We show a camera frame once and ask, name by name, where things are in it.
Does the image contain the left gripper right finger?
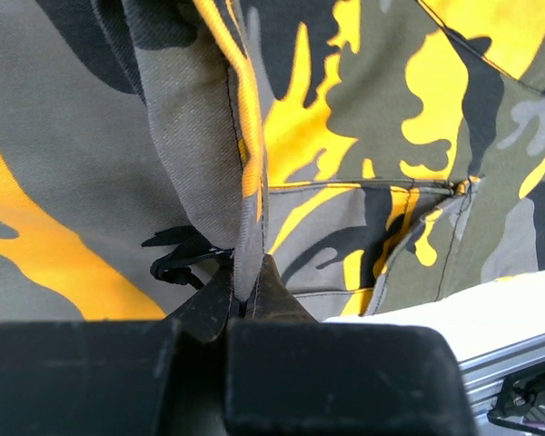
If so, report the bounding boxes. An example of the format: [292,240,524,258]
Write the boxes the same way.
[224,256,477,435]

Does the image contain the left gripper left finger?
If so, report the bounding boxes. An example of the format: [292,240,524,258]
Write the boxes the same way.
[0,271,231,435]

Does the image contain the yellow green camouflage trousers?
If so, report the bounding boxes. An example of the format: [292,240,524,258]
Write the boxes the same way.
[0,1,545,322]

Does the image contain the aluminium rail frame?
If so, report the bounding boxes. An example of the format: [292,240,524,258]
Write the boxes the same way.
[461,333,545,435]

